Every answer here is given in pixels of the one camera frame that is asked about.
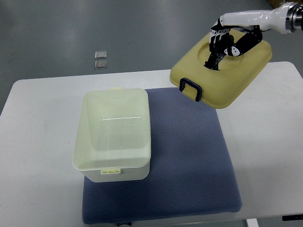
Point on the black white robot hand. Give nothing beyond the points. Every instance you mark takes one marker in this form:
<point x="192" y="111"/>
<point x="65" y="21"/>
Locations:
<point x="234" y="34"/>

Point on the yellow box lid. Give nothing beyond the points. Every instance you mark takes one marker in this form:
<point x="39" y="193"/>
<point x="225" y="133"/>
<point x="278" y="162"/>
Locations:
<point x="220" y="86"/>

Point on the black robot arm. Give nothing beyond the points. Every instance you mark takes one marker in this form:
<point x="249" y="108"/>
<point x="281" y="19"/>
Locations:
<point x="297" y="18"/>

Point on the white storage box base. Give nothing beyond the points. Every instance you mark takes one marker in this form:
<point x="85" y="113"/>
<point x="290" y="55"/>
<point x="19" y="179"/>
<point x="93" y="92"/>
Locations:
<point x="113" y="140"/>

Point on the upper metal floor plate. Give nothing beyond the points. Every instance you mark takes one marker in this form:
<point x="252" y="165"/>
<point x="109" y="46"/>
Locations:
<point x="100" y="54"/>

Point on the metal floor plate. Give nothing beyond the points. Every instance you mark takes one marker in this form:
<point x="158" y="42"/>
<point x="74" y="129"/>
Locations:
<point x="100" y="54"/>
<point x="101" y="64"/>

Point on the lower metal floor plate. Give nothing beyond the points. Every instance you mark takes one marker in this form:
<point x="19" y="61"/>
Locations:
<point x="101" y="64"/>

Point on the blue quilted mat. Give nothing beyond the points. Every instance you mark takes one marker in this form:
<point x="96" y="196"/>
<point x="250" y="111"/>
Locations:
<point x="191" y="172"/>

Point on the black table control panel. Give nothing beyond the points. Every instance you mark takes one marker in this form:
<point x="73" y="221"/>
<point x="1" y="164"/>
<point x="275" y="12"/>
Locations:
<point x="292" y="217"/>

